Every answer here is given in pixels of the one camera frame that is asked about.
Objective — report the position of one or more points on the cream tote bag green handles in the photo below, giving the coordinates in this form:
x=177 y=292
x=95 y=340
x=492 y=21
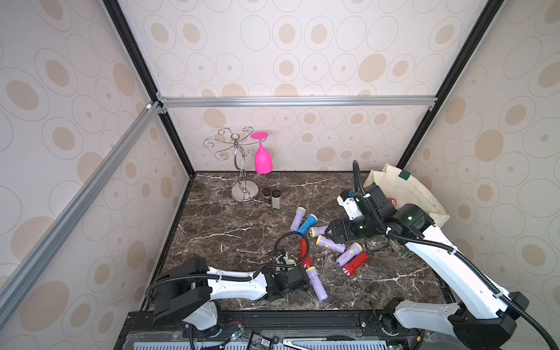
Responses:
x=411 y=197

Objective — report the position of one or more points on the purple flashlight lying sideways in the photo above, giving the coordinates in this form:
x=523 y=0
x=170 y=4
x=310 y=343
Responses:
x=316 y=231

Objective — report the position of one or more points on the blue flashlight white rim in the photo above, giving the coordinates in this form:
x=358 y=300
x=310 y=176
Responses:
x=310 y=221

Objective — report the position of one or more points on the purple flashlight front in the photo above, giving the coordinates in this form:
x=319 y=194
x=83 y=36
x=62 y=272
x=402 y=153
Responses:
x=316 y=283

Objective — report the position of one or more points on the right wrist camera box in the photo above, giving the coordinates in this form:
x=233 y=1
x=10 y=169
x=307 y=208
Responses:
x=357 y=205

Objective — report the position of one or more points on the black front frame rail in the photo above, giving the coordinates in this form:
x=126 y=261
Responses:
x=279 y=330

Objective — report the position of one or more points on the red flashlight centre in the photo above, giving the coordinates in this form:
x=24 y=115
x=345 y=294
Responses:
x=304 y=254

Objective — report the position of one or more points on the large red flashlight right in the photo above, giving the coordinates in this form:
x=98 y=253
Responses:
x=354 y=264

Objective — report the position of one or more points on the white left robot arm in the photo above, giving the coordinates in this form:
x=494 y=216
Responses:
x=189 y=292

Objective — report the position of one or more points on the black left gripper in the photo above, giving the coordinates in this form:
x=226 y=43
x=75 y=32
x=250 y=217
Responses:
x=300 y=289

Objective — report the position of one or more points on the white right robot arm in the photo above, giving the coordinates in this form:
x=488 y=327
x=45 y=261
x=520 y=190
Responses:
x=485 y=315

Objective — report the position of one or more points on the chrome glass holder stand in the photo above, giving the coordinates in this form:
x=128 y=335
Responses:
x=234 y=146

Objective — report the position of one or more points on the square jar black lid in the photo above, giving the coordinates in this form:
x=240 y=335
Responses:
x=276 y=199

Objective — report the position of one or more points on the purple flashlight yellow button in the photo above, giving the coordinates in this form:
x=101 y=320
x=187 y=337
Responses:
x=354 y=250

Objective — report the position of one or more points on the dark lid jar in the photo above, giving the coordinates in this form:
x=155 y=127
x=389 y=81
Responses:
x=267 y=192

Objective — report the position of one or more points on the pink plastic wine glass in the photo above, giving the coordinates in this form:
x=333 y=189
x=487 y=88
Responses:
x=263 y=159

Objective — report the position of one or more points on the purple flashlight middle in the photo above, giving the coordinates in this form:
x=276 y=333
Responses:
x=322 y=241

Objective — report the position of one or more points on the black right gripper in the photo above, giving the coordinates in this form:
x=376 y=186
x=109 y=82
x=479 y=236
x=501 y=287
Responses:
x=335 y=230

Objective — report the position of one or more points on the purple flashlight back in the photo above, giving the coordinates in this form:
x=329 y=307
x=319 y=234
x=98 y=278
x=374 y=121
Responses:
x=300 y=213

